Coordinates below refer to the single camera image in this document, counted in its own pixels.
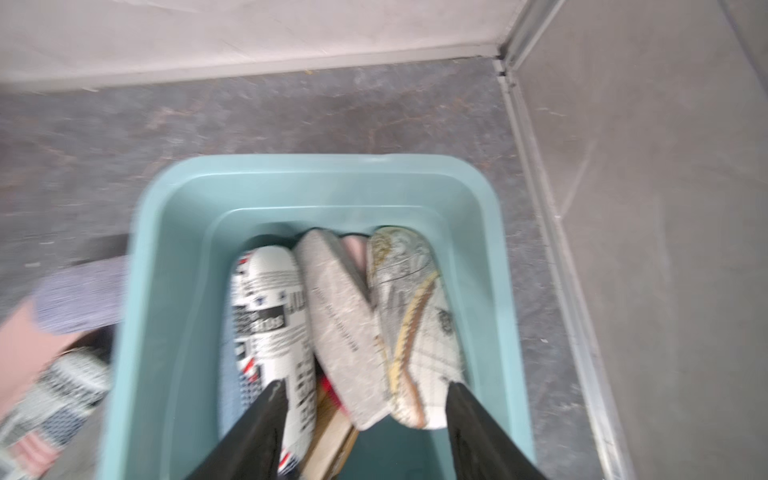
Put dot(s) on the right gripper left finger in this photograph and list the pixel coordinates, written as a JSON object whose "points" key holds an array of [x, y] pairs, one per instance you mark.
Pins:
{"points": [[252, 448]]}

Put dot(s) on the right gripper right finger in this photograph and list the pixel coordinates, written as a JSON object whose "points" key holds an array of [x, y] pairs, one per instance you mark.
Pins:
{"points": [[480, 448]]}

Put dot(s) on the plaid brown glasses case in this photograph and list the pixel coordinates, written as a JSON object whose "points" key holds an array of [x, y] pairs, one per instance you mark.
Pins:
{"points": [[334, 436]]}

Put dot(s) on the teal plastic storage box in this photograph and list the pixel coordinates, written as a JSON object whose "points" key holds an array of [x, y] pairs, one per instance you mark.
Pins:
{"points": [[197, 216]]}

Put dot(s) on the flag newspaper print case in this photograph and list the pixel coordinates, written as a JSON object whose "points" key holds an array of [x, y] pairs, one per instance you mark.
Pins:
{"points": [[270, 340]]}

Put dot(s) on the grey marble glasses case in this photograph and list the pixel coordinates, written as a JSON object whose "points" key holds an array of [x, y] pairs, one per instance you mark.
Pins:
{"points": [[343, 328]]}

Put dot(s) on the pink hard glasses case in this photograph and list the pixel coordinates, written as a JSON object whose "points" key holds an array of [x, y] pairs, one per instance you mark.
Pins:
{"points": [[356, 248]]}

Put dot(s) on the newspaper case under pink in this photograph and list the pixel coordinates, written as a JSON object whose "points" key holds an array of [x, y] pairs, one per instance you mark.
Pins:
{"points": [[39, 427]]}

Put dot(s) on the purple fabric case top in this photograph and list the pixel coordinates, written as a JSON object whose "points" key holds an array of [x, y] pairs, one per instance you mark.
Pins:
{"points": [[81, 298]]}

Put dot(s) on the pink flat case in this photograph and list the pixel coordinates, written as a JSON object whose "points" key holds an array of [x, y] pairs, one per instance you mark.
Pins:
{"points": [[25, 351]]}

